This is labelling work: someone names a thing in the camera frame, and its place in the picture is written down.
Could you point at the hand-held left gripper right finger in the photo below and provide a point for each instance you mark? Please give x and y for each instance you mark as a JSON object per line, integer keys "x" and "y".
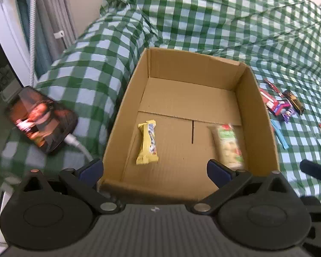
{"x": 216, "y": 170}

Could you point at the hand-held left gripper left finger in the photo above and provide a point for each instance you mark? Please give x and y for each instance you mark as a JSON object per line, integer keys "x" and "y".
{"x": 92, "y": 170}

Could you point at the green white snack packet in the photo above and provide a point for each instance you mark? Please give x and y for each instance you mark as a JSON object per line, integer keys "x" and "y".
{"x": 227, "y": 144}

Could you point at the cardboard box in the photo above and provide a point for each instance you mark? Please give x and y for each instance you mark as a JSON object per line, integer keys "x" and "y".
{"x": 187, "y": 107}

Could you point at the light blue stick packet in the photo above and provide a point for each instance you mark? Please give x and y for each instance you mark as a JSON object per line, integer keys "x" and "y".
{"x": 280, "y": 135}

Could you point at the purple wrapped candy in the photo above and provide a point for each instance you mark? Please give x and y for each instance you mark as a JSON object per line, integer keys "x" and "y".
{"x": 288, "y": 115}

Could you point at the black yellow snack bar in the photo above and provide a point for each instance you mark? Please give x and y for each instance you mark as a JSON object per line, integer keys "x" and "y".
{"x": 294, "y": 102}

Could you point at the black smartphone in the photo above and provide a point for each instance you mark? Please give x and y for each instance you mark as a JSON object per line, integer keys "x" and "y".
{"x": 41, "y": 120}

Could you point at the red white snack packet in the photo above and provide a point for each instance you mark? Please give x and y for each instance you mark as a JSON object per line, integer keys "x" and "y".
{"x": 271, "y": 102}

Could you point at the thin red stick packet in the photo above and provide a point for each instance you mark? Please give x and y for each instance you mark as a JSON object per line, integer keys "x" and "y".
{"x": 272, "y": 86}

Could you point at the green white gingham blanket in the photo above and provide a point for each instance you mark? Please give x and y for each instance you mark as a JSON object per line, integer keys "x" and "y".
{"x": 203, "y": 18}

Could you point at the grey pleated curtain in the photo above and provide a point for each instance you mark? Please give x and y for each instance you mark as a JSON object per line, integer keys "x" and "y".
{"x": 56, "y": 10}

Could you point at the white wall clip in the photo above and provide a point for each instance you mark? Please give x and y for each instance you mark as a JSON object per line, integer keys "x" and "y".
{"x": 59, "y": 34}

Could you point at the white window frame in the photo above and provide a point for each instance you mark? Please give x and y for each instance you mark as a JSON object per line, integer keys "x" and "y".
{"x": 8, "y": 26}

